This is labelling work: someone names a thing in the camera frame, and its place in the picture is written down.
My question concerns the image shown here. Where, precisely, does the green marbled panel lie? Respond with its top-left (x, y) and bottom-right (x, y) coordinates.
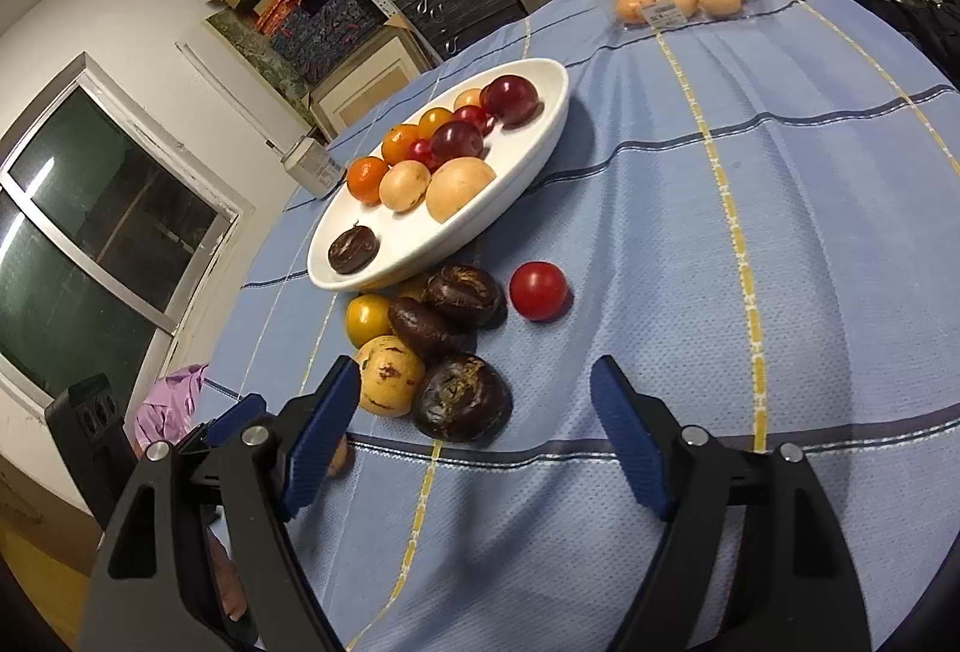
top-left (206, 7), bottom-right (316, 105)

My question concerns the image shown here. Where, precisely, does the small dark red plum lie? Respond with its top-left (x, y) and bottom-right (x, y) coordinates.
top-left (429, 119), bottom-right (485, 161)

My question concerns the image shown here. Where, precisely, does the stack of patterned boxes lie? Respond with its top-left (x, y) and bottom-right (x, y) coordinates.
top-left (255, 0), bottom-right (391, 86)

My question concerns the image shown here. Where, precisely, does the small dark passion fruit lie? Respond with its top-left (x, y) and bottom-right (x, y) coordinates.
top-left (328, 224), bottom-right (381, 276)

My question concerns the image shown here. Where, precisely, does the yellow-orange round fruit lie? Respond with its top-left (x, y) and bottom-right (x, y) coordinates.
top-left (417, 107), bottom-right (455, 140)

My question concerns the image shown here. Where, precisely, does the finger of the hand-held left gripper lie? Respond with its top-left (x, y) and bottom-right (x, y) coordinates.
top-left (178, 393), bottom-right (268, 467)

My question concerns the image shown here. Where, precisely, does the orange tangerine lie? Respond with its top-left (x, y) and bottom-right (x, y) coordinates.
top-left (381, 124), bottom-right (421, 167)
top-left (346, 155), bottom-right (391, 205)

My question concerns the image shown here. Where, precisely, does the beige cardboard box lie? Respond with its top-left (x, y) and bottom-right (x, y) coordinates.
top-left (307, 22), bottom-right (443, 139)

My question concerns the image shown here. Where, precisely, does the small pale yellow fruit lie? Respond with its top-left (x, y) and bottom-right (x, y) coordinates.
top-left (379, 160), bottom-right (434, 214)

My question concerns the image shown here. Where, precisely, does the large dark purple passion fruit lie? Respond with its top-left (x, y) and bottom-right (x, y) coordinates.
top-left (411, 353), bottom-right (515, 443)

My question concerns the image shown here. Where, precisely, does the purple cloth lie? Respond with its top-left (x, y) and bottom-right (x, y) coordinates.
top-left (133, 363), bottom-right (211, 454)

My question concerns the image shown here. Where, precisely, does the white wall conduit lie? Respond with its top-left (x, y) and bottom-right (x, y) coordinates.
top-left (176, 43), bottom-right (282, 150)

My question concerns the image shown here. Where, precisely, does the yellow tomato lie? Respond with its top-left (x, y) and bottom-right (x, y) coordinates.
top-left (345, 293), bottom-right (395, 349)

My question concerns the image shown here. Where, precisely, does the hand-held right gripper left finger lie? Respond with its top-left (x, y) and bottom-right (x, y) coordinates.
top-left (79, 354), bottom-right (362, 652)

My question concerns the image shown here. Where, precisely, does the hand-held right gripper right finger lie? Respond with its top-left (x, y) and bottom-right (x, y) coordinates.
top-left (589, 354), bottom-right (872, 652)

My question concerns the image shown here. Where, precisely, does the pale yellow spotted fruit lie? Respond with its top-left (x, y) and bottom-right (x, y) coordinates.
top-left (354, 335), bottom-right (427, 418)

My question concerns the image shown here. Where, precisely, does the person's left hand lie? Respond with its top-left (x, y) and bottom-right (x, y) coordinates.
top-left (206, 533), bottom-right (252, 624)

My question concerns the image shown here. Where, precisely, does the white framed window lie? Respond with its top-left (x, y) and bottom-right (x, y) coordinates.
top-left (0, 52), bottom-right (248, 428)

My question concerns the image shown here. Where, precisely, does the large dark red plum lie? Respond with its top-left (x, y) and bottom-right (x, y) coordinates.
top-left (480, 74), bottom-right (542, 128)

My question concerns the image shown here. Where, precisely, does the white oval plate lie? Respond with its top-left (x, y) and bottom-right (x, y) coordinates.
top-left (306, 58), bottom-right (571, 291)

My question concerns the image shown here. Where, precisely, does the large pale yellow fruit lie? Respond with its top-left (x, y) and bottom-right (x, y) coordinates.
top-left (426, 157), bottom-right (497, 224)

